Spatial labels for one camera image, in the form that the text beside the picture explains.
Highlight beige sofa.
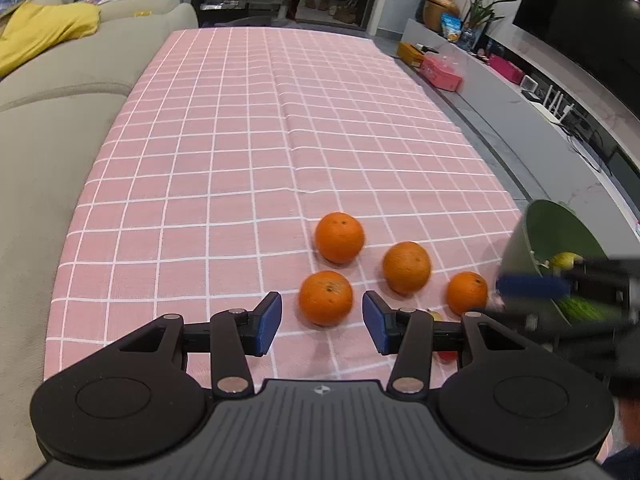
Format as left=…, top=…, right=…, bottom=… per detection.
left=0, top=0, right=201, bottom=480

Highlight green plastic bowl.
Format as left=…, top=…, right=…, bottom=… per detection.
left=497, top=199, right=623, bottom=356

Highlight blue glass vase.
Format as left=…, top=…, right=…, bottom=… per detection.
left=457, top=26, right=484, bottom=52

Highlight yellow pillow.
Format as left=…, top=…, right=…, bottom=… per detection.
left=0, top=1, right=102, bottom=79

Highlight black television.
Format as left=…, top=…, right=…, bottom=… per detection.
left=512, top=0, right=640, bottom=122

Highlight pink checked tablecloth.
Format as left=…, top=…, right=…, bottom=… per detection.
left=44, top=27, right=531, bottom=391

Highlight green potted plant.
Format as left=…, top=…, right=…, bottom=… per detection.
left=461, top=0, right=517, bottom=32

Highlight magenta box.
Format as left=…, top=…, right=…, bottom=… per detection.
left=487, top=54, right=526, bottom=85

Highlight pink box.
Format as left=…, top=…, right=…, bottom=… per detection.
left=419, top=55, right=464, bottom=93

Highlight black cables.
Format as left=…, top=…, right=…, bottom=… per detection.
left=565, top=109, right=618, bottom=177

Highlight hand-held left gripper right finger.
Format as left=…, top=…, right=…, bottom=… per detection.
left=361, top=290, right=546, bottom=395

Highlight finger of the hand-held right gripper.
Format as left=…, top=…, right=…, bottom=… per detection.
left=495, top=256, right=640, bottom=311
left=480, top=309, right=628, bottom=336

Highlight white television cabinet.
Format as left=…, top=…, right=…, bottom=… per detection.
left=400, top=18, right=640, bottom=241

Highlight golden vase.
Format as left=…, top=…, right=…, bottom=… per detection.
left=422, top=0, right=461, bottom=32

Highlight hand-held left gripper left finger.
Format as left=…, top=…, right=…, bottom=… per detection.
left=112, top=291, right=283, bottom=395

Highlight orange box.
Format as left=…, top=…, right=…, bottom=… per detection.
left=397, top=41, right=427, bottom=68

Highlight small yellow red apple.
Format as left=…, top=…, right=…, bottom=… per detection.
left=426, top=311, right=459, bottom=364

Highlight blue snack bag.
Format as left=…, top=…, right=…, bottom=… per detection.
left=440, top=14, right=464, bottom=44

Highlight white router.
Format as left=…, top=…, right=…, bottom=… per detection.
left=537, top=86, right=577, bottom=126

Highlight orange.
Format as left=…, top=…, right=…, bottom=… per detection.
left=314, top=212, right=366, bottom=265
left=446, top=271, right=489, bottom=317
left=299, top=270, right=354, bottom=327
left=382, top=241, right=432, bottom=296

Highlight green cucumber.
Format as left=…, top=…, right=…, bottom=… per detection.
left=557, top=297, right=618, bottom=322

